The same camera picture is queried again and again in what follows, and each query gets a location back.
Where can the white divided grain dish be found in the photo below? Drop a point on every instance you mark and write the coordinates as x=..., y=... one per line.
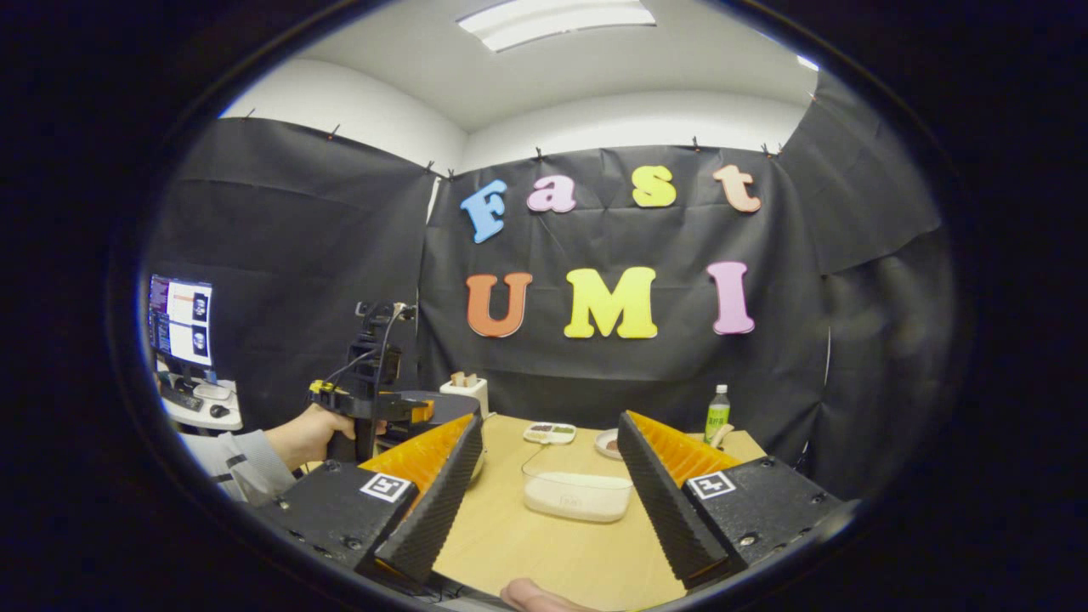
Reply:
x=549, y=433

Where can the black backdrop cloth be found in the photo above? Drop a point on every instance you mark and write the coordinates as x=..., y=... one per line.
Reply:
x=297, y=255

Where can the small ceiling light panel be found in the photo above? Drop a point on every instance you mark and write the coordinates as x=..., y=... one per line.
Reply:
x=807, y=62

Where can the white toaster with bread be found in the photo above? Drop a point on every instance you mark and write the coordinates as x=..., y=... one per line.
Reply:
x=472, y=393

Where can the white computer desk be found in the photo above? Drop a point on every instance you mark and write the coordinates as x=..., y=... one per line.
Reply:
x=204, y=418

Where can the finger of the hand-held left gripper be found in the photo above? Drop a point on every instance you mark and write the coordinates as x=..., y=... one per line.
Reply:
x=416, y=412

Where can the computer monitor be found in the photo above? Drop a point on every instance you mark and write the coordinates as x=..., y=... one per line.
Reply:
x=180, y=319

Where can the green tea bottle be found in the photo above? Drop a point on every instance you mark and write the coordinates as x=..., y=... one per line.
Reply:
x=717, y=412

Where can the wooden spoon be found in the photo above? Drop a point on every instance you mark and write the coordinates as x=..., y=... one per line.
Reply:
x=722, y=435

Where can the large ceiling light panel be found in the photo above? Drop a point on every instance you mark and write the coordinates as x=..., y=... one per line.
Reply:
x=552, y=21

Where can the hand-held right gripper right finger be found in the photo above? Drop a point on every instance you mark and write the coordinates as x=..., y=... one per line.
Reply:
x=659, y=501

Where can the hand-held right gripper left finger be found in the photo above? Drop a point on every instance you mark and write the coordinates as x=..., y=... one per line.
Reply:
x=438, y=510

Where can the white round plate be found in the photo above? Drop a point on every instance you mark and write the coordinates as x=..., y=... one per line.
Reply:
x=603, y=450

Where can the black rice cooker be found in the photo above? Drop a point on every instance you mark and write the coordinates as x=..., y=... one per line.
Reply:
x=450, y=404

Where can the black keyboard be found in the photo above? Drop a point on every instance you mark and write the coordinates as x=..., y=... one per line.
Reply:
x=181, y=398

